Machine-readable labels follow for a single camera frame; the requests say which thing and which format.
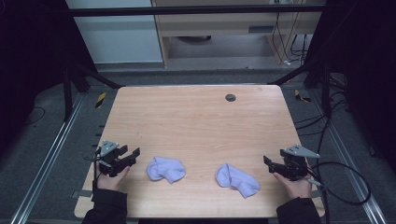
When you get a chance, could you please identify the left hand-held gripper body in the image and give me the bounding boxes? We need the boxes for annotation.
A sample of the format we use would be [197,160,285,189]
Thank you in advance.
[94,140,131,178]

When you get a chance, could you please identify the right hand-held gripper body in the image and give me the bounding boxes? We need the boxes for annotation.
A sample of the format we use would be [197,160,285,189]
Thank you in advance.
[274,144,321,182]

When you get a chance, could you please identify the lavender sock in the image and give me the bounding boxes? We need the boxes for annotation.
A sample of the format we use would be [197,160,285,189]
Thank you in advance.
[146,156,187,185]
[215,162,262,200]

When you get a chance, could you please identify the person's right hand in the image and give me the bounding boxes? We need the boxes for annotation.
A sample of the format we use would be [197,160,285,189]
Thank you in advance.
[273,172,314,201]

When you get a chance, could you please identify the person's left hand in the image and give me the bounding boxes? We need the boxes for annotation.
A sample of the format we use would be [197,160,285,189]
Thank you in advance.
[95,161,132,192]

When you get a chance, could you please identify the yellow black striped tape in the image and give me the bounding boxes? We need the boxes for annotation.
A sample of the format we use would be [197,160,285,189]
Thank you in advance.
[94,91,107,109]
[293,89,312,104]

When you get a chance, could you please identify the black metal stand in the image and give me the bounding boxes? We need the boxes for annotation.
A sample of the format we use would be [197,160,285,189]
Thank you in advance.
[61,61,125,123]
[267,59,333,119]

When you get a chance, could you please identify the white cabinet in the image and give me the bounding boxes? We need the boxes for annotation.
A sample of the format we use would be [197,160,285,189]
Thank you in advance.
[64,0,164,65]

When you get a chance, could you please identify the dark curtain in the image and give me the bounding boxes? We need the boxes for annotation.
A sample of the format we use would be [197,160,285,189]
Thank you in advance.
[0,0,96,157]
[306,0,396,175]

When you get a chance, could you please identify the light wooden desk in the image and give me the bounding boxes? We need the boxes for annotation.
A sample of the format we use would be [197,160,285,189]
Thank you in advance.
[150,0,327,68]

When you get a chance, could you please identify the black horizontal bar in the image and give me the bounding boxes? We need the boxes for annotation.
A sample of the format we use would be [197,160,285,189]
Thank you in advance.
[69,4,327,18]

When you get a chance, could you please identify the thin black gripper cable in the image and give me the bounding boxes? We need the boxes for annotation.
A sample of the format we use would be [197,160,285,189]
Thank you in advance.
[83,148,104,190]

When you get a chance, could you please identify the black cable with grey plug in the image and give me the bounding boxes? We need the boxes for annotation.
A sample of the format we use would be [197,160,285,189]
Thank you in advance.
[306,166,332,224]

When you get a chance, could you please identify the black floor cables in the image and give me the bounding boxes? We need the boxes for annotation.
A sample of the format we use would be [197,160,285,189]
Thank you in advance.
[293,74,348,138]

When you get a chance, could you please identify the aluminium rail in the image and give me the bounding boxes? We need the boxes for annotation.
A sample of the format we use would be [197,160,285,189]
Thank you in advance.
[306,89,388,224]
[9,92,86,224]

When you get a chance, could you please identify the black looped cable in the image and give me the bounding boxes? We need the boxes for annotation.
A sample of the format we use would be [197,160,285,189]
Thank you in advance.
[311,117,372,207]

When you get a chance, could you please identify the thin black floor cable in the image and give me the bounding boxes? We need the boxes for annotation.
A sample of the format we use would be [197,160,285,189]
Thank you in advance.
[25,105,47,127]

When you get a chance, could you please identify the bundle of hanging cables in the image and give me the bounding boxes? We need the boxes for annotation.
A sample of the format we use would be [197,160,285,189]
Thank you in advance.
[271,11,310,67]

